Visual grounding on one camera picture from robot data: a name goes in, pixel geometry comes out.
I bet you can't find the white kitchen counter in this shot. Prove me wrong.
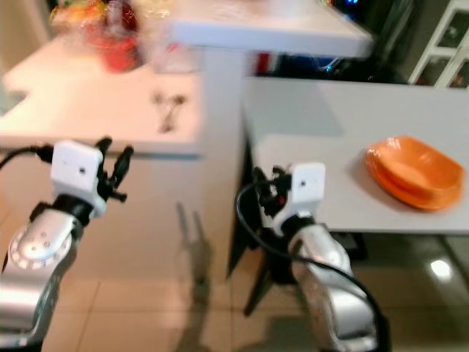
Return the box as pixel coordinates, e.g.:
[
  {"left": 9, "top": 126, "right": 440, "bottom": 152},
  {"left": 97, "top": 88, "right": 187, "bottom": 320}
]
[{"left": 0, "top": 0, "right": 374, "bottom": 283}]

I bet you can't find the metal fork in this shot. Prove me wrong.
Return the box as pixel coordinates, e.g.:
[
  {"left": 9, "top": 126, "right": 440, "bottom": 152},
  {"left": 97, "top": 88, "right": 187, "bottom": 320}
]
[{"left": 152, "top": 91, "right": 172, "bottom": 134}]

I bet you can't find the metal spoon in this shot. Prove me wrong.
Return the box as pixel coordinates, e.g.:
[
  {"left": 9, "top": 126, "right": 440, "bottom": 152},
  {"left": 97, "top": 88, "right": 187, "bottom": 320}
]
[{"left": 167, "top": 94, "right": 188, "bottom": 134}]

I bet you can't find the red container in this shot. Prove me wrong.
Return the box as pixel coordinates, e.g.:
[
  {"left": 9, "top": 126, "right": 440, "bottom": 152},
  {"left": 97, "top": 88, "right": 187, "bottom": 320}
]
[{"left": 99, "top": 1, "right": 146, "bottom": 73}]

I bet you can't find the green cloth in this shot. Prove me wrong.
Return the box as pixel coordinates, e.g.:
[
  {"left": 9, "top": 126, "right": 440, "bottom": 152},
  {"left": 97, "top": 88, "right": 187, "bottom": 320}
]
[{"left": 0, "top": 87, "right": 27, "bottom": 117}]

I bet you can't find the orange plate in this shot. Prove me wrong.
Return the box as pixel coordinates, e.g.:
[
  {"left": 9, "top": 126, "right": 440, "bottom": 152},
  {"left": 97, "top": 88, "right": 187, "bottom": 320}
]
[
  {"left": 366, "top": 163, "right": 464, "bottom": 213},
  {"left": 365, "top": 135, "right": 466, "bottom": 199}
]

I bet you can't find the colourful fruit pile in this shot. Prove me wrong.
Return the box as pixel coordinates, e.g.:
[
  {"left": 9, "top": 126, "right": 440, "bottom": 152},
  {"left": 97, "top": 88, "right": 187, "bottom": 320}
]
[{"left": 50, "top": 0, "right": 114, "bottom": 39}]

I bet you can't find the white glass cabinet door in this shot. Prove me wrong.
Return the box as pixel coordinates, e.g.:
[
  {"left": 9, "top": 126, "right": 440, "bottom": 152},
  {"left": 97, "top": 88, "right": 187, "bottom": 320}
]
[{"left": 407, "top": 0, "right": 469, "bottom": 90}]

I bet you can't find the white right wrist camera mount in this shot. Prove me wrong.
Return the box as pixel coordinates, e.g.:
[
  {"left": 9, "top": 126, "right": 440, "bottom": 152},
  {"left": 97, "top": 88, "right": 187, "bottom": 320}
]
[{"left": 288, "top": 162, "right": 328, "bottom": 215}]

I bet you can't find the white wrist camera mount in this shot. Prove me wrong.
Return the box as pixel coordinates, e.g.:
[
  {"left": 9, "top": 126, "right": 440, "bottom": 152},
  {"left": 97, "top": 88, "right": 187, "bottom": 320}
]
[
  {"left": 288, "top": 162, "right": 328, "bottom": 215},
  {"left": 51, "top": 139, "right": 106, "bottom": 215}
]

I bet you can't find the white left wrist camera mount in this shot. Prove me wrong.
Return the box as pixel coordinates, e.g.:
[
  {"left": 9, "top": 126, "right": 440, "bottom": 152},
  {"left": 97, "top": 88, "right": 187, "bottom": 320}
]
[{"left": 51, "top": 139, "right": 106, "bottom": 215}]

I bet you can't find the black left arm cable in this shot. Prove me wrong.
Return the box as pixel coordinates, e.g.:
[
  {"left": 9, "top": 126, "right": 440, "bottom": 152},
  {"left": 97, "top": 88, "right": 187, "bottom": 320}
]
[{"left": 0, "top": 144, "right": 54, "bottom": 168}]

